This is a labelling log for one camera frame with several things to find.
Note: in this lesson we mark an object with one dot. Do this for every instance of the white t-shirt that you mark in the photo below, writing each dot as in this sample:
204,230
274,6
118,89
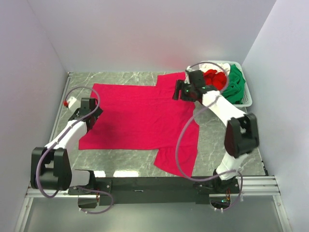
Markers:
219,67

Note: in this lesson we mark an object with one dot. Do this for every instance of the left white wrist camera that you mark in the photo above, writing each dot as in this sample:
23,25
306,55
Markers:
71,103

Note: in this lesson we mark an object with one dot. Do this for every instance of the green t-shirt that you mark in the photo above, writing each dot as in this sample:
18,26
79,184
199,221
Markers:
234,93

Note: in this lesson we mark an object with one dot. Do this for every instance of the aluminium frame rail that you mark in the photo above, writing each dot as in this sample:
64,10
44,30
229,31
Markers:
248,185

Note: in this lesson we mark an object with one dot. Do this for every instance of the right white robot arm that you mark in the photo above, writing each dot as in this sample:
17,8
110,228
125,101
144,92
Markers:
241,135

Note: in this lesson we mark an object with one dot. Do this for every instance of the red t-shirt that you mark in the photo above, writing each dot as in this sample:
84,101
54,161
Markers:
215,78

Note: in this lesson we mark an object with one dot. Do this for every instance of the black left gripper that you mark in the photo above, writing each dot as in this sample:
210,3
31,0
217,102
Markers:
97,112

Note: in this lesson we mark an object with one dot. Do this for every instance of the magenta pink t-shirt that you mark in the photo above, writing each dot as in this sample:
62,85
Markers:
146,118

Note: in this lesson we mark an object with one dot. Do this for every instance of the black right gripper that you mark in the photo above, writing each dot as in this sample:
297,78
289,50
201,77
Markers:
181,85

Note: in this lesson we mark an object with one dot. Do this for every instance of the white plastic laundry basket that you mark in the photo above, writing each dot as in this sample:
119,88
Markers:
247,101

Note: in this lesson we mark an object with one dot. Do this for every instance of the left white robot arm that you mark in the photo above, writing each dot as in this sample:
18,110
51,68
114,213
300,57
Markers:
50,165

